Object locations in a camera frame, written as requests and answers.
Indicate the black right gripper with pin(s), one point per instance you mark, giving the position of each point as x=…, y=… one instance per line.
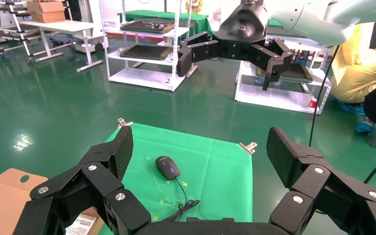
x=240, y=32

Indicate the brown cardboard mailer box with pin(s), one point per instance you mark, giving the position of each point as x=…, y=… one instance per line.
x=3, y=198

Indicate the white printed instruction sheet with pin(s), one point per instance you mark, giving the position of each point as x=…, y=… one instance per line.
x=81, y=224

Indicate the distant person in yellow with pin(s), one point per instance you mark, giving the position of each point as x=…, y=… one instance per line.
x=194, y=6

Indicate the right metal table clamp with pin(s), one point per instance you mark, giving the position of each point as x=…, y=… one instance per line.
x=124, y=123

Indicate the white wheeled machine base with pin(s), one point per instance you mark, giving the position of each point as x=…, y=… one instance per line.
x=89, y=43

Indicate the aluminium frame rack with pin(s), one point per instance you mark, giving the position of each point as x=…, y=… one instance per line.
x=13, y=19

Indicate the black flat tray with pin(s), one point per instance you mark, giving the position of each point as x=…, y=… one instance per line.
x=144, y=52
x=145, y=26
x=300, y=74

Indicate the brown cardboard carton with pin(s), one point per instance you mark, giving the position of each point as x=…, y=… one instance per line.
x=47, y=11

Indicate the silver metal binder clip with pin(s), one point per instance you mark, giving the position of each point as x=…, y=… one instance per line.
x=249, y=148

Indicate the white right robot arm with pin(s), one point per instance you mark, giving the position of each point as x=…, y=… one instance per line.
x=314, y=19

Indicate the small red white bottle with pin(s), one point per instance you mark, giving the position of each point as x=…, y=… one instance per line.
x=313, y=103

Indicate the person in yellow coat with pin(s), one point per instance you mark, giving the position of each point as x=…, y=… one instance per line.
x=360, y=74

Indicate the white shelf unit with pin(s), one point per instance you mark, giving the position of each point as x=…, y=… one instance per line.
x=272, y=97
x=142, y=77

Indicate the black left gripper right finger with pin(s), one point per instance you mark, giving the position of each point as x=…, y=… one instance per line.
x=317, y=188

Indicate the green table cloth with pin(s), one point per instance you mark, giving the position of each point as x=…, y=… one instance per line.
x=220, y=181

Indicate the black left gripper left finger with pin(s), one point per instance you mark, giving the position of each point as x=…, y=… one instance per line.
x=94, y=181

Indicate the white metal table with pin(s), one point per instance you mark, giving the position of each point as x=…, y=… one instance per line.
x=61, y=26

